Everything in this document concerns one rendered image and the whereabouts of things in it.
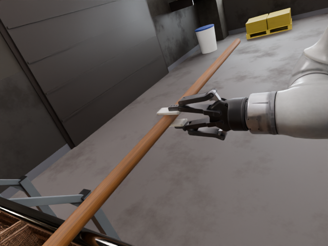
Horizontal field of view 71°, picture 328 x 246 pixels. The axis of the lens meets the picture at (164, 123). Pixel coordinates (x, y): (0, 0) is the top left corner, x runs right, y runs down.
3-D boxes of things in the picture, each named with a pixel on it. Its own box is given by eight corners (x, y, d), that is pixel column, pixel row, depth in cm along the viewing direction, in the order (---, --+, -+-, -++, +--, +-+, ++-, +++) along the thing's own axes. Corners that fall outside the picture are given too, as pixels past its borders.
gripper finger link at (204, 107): (220, 117, 53) (220, 112, 52) (176, 112, 58) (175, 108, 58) (225, 109, 56) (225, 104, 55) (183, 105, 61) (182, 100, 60)
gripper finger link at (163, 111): (179, 114, 59) (178, 112, 59) (156, 115, 63) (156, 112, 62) (184, 109, 61) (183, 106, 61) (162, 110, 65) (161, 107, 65)
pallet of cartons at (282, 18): (295, 22, 611) (294, 6, 594) (291, 30, 554) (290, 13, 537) (251, 31, 677) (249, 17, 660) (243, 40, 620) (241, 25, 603)
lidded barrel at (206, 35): (204, 49, 670) (199, 27, 642) (221, 46, 639) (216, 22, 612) (197, 55, 634) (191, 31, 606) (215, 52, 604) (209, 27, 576)
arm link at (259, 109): (277, 143, 47) (247, 142, 50) (282, 120, 53) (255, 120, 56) (272, 104, 43) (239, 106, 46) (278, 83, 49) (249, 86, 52)
